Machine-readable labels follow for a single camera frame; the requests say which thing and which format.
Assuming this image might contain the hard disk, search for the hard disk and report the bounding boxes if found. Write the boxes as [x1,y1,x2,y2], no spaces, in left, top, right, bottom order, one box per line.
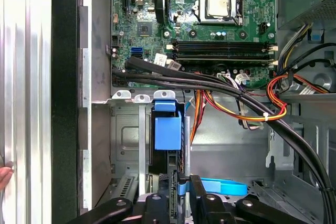
[151,100,190,224]

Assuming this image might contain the black open PC case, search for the black open PC case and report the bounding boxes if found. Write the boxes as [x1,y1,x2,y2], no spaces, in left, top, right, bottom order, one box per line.
[51,0,336,224]

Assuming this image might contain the metal disk bay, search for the metal disk bay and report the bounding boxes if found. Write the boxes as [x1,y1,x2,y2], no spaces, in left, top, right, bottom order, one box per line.
[110,89,190,224]

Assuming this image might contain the green motherboard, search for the green motherboard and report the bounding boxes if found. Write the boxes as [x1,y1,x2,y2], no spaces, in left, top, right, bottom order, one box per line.
[111,0,278,89]

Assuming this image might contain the black square chipset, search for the black square chipset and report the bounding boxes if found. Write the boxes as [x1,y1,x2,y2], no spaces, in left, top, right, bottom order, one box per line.
[137,21,153,37]

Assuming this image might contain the person hand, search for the person hand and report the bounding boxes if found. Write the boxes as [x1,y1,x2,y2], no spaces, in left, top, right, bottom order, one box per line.
[0,165,14,191]

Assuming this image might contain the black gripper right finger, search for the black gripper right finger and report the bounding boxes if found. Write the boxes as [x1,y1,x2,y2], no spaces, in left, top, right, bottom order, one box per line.
[190,174,320,224]

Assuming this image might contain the silver CPU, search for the silver CPU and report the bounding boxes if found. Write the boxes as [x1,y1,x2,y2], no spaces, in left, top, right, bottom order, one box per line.
[206,0,232,19]

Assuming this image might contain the black cable bundle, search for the black cable bundle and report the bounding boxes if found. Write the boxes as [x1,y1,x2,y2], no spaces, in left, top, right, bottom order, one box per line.
[111,57,336,224]

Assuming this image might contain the black RAM slot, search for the black RAM slot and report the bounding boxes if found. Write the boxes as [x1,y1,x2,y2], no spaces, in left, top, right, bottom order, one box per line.
[172,39,271,53]
[173,52,271,61]

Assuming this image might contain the orange yellow power wire bundle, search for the orange yellow power wire bundle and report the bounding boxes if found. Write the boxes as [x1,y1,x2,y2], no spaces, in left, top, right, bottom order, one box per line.
[190,73,330,146]

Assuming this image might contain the metal optical drive cage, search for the metal optical drive cage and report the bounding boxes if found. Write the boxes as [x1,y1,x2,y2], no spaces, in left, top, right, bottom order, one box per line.
[265,95,336,224]

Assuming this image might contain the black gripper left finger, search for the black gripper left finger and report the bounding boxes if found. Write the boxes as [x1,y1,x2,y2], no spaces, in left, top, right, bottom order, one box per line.
[67,194,170,224]

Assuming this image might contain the CPU socket metal frame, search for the CPU socket metal frame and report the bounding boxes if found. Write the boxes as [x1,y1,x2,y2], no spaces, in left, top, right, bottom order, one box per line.
[193,0,245,26]

